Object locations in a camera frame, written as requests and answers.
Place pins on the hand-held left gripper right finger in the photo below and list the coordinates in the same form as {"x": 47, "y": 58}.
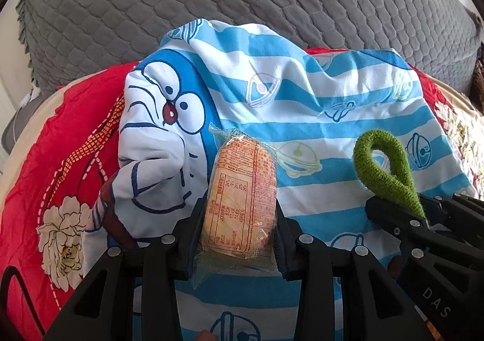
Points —
{"x": 283, "y": 246}

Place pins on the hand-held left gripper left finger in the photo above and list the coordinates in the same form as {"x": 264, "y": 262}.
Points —
{"x": 191, "y": 237}

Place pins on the red floral bedsheet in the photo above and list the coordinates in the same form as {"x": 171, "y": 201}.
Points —
{"x": 56, "y": 159}

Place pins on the brown woven object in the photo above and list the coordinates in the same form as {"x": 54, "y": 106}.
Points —
{"x": 478, "y": 78}

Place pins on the clear cracker packet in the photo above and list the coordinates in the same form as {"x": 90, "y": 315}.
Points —
{"x": 238, "y": 197}

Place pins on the blue striped cartoon cloth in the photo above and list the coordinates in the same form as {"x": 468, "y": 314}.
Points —
{"x": 302, "y": 99}

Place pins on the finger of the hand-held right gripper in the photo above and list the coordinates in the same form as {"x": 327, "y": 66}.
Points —
{"x": 450, "y": 208}
{"x": 393, "y": 216}

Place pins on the grey round object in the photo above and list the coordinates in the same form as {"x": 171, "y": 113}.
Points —
{"x": 17, "y": 125}

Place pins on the green fuzzy scrunchie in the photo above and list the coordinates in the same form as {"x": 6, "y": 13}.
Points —
{"x": 402, "y": 174}

